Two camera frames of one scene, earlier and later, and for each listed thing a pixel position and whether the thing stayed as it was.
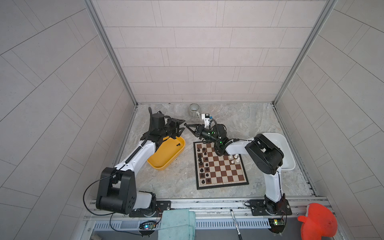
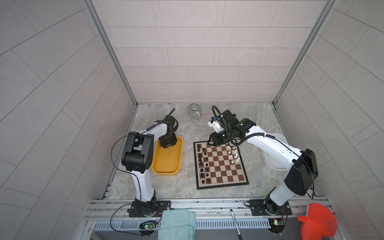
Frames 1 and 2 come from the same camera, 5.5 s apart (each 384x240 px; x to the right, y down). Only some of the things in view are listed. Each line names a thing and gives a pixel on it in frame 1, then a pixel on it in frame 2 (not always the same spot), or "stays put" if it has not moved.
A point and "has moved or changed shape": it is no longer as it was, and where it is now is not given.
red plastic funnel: (320, 221) stays put
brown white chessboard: (212, 170) stays put
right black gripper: (200, 131) → (214, 140)
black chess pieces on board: (201, 170) stays put
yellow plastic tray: (167, 151) has moved or changed shape
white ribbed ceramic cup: (194, 110) stays put
